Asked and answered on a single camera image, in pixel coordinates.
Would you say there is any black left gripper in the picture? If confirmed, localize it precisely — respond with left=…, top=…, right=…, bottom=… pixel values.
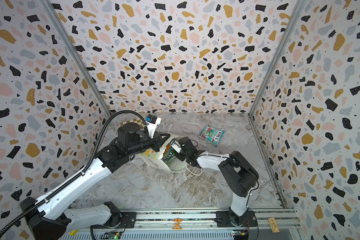
left=128, top=131, right=172, bottom=157

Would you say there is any teal Fox's candy packet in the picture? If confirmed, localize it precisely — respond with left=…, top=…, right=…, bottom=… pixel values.
left=162, top=144, right=176, bottom=164
left=200, top=126, right=225, bottom=145

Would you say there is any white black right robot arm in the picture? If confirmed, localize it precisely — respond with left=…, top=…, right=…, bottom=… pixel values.
left=178, top=137, right=259, bottom=227

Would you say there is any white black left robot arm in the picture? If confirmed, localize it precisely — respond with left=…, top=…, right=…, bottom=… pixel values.
left=21, top=123, right=171, bottom=240

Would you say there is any wooden chessboard box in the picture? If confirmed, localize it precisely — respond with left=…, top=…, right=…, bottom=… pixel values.
left=120, top=117, right=146, bottom=130

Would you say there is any circuit board right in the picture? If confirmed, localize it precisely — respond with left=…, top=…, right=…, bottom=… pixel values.
left=233, top=230, right=249, bottom=240

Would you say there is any green circuit board left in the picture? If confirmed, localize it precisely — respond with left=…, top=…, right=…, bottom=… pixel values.
left=101, top=231, right=122, bottom=240

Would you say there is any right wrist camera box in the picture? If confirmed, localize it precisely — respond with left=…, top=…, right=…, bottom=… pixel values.
left=169, top=139, right=182, bottom=154

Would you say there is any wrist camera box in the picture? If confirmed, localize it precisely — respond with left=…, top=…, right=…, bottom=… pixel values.
left=169, top=139, right=182, bottom=154
left=145, top=114, right=162, bottom=139

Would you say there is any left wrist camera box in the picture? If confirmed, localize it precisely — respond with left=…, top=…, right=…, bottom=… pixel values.
left=145, top=114, right=162, bottom=139

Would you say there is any black corrugated cable conduit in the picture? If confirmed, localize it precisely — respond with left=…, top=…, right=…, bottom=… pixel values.
left=0, top=110, right=148, bottom=240

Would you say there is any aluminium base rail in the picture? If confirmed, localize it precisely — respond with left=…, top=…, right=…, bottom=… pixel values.
left=62, top=208, right=305, bottom=240

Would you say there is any orange figurine on rail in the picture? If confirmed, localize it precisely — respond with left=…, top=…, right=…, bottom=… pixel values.
left=173, top=218, right=183, bottom=230

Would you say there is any wooden tag on rail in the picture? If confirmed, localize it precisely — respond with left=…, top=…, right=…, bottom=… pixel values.
left=268, top=218, right=280, bottom=233

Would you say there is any aluminium corner post left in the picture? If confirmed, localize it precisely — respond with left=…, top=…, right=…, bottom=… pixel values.
left=41, top=1, right=112, bottom=117

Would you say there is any aluminium corner post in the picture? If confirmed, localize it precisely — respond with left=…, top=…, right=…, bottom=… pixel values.
left=249, top=0, right=307, bottom=119
left=41, top=1, right=112, bottom=117

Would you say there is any aluminium corner post right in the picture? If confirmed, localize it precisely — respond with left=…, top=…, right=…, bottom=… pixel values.
left=249, top=0, right=307, bottom=119

